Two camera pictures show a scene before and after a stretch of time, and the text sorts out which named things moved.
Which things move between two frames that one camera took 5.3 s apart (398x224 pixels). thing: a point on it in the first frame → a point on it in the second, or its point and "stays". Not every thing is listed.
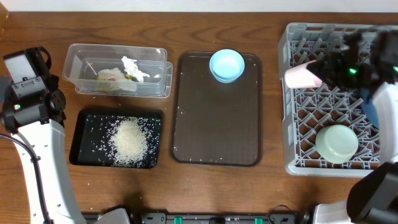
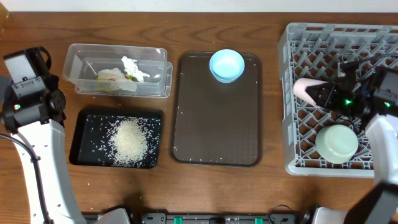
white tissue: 131,68 stays
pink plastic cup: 300,76 → 300,86
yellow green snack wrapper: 128,76 stays
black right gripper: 332,64 → 325,99
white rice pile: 129,140 stays
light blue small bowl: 226,65 stays
